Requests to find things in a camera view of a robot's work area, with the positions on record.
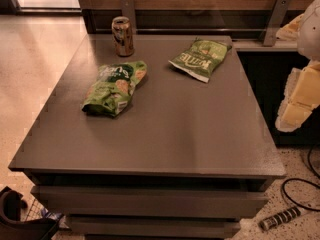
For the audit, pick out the green Sun chips bag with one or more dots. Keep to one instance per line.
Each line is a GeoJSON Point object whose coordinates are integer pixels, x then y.
{"type": "Point", "coordinates": [114, 88]}

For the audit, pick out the grey metal bracket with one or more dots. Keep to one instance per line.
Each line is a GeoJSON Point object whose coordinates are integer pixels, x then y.
{"type": "Point", "coordinates": [128, 10]}
{"type": "Point", "coordinates": [277, 15]}

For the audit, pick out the wire mesh basket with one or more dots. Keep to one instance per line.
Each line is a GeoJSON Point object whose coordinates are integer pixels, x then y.
{"type": "Point", "coordinates": [34, 211]}

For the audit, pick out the dark bin on floor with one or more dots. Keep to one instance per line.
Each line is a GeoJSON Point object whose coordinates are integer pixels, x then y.
{"type": "Point", "coordinates": [11, 225]}

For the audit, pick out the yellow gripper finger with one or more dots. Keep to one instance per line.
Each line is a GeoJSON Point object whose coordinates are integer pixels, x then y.
{"type": "Point", "coordinates": [301, 97]}
{"type": "Point", "coordinates": [289, 32]}

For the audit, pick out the green Kettle jalapeno chip bag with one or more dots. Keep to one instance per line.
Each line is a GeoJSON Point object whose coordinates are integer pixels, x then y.
{"type": "Point", "coordinates": [201, 58]}

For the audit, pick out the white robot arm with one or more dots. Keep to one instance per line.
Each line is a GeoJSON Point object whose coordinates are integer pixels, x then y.
{"type": "Point", "coordinates": [308, 38]}

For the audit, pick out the black power strip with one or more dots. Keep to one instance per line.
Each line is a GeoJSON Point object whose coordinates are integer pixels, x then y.
{"type": "Point", "coordinates": [282, 217]}

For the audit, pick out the gold soda can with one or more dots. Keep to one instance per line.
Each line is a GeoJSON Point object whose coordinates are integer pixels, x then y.
{"type": "Point", "coordinates": [122, 36]}

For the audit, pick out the right grey metal bracket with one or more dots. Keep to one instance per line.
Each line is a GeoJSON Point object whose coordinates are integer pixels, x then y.
{"type": "Point", "coordinates": [277, 15]}

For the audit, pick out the left grey metal bracket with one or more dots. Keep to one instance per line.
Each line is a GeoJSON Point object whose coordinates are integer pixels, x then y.
{"type": "Point", "coordinates": [128, 10]}

